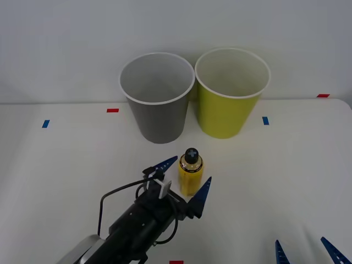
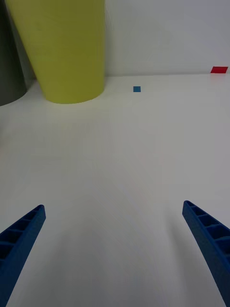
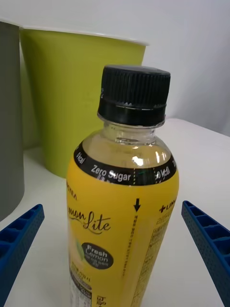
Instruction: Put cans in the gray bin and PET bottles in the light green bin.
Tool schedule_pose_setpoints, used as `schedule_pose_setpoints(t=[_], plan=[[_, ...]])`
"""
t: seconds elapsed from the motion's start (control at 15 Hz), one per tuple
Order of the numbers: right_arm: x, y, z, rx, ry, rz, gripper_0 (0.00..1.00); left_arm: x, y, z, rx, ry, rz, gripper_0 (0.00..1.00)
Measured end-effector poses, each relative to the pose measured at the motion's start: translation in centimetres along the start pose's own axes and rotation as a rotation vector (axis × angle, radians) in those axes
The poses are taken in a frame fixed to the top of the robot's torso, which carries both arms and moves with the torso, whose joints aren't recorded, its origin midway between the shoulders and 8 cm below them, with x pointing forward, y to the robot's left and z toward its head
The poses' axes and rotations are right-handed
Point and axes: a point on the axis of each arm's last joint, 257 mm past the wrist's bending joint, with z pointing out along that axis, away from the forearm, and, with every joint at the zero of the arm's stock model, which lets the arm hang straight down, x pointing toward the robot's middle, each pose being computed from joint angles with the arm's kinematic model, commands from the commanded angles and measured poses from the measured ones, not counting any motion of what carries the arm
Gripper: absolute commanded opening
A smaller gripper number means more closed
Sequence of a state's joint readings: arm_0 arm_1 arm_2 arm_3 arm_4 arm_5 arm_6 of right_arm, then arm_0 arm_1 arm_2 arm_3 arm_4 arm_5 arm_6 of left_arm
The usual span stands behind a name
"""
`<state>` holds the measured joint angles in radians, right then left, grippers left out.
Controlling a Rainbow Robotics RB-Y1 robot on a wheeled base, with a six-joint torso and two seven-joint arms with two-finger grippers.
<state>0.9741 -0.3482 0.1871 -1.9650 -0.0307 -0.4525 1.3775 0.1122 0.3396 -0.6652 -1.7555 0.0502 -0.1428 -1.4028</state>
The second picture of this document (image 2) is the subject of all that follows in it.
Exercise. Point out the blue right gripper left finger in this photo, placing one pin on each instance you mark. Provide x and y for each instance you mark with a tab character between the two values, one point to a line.
19	242

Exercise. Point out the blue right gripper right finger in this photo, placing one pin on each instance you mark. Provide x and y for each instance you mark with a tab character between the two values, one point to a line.
210	242

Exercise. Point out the grey plastic waste bin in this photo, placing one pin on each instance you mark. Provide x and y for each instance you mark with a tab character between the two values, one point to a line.
8	72

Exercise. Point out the yellow-green plastic waste bin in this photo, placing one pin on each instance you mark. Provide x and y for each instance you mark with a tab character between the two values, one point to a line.
67	52

